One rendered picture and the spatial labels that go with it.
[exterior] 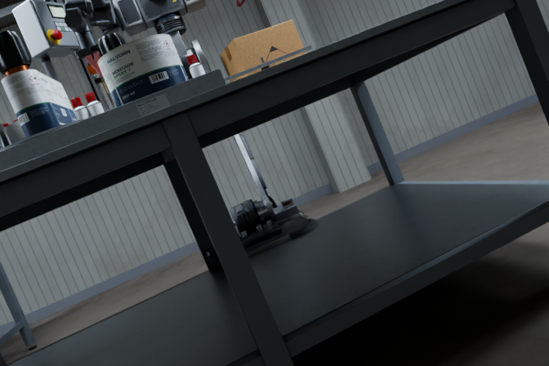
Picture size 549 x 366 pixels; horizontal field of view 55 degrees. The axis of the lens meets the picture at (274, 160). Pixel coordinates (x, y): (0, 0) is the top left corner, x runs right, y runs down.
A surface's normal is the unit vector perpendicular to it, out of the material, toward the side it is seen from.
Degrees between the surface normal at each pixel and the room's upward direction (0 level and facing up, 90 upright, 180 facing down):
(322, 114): 90
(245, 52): 90
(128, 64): 90
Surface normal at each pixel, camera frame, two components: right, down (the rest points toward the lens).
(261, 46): 0.34, -0.09
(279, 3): 0.11, 0.00
